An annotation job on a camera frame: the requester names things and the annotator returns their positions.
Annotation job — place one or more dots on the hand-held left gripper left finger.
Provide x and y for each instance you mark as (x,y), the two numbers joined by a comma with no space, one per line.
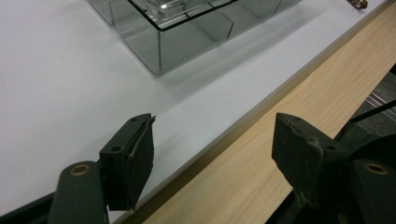
(127,161)

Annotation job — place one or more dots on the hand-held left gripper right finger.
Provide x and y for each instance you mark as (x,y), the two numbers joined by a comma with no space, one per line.
(299,155)

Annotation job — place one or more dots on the smoky transparent organizer box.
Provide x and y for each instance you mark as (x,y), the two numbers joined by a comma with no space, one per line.
(186,43)

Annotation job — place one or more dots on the metal floor rail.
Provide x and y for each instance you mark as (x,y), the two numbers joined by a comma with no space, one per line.
(383,104)

